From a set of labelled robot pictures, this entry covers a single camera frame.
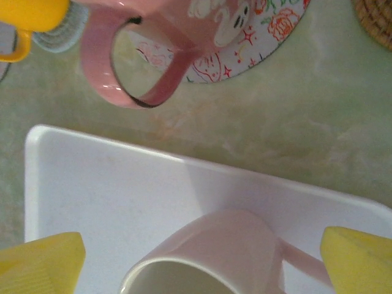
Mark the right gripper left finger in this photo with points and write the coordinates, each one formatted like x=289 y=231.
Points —
x=36 y=266

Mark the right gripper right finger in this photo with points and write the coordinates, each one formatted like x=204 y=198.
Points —
x=361 y=263

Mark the round woven rattan coaster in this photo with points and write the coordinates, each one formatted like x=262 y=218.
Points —
x=376 y=21

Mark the yellow mug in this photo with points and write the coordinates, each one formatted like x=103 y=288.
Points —
x=30 y=15

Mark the dark pink printed mug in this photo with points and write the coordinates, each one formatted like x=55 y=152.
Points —
x=183 y=24

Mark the round blue woven coaster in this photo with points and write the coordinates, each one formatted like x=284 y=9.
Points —
x=61 y=39

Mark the round white unicorn coaster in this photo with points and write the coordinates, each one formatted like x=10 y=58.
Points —
x=275 y=27

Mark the white plastic tray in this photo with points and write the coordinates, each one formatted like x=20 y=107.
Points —
x=107 y=190

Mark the pale pink mug white inside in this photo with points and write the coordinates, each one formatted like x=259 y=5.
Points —
x=220 y=239

